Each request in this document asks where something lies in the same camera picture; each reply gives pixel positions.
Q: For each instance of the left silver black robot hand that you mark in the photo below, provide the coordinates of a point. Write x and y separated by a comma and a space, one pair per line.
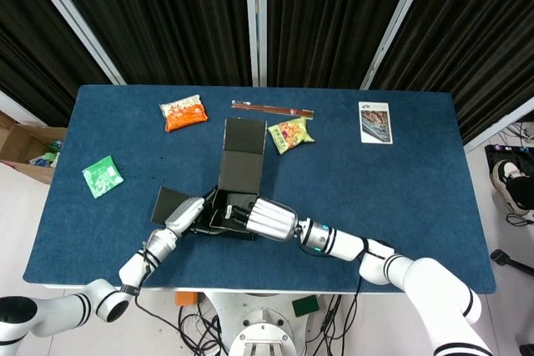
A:
183, 214

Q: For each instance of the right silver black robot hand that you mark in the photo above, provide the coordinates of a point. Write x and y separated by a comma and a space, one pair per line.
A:
271, 220

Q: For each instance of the black foldable paper box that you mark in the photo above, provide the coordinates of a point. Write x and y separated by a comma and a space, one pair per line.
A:
242, 168

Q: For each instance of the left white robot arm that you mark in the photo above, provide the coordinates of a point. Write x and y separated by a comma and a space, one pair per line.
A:
62, 310

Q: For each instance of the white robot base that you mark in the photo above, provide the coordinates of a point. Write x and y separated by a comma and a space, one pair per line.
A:
267, 322

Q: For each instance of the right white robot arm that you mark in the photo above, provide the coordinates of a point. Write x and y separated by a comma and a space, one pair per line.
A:
434, 289

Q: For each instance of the brown cardboard box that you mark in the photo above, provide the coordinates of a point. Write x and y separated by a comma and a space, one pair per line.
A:
21, 139

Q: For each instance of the blue table cloth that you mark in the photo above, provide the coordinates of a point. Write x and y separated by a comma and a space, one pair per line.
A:
250, 264

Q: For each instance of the orange block under table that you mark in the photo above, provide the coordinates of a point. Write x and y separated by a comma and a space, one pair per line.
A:
185, 298

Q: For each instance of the yellow green snack packet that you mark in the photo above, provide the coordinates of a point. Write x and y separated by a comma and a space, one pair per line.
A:
290, 135

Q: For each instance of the green sachet packet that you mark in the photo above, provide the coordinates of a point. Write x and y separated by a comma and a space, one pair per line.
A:
102, 176

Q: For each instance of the green block under table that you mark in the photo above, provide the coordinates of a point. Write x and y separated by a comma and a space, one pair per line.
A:
305, 306

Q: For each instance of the orange snack packet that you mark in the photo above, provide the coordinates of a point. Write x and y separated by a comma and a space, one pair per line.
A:
185, 116

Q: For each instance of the red snack stick packet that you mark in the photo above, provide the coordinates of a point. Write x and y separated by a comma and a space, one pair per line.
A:
271, 108

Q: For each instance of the white picture card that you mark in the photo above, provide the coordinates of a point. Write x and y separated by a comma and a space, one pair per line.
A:
375, 122

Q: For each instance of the black pleated curtain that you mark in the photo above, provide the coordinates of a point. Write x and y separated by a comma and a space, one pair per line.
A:
167, 18

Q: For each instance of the black stand leg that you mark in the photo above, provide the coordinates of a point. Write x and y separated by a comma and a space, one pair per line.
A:
500, 256

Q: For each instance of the black white sneaker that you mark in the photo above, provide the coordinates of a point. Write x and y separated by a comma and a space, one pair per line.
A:
507, 172

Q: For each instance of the white frame post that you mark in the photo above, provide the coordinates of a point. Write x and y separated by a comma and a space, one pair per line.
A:
71, 10
396, 26
254, 18

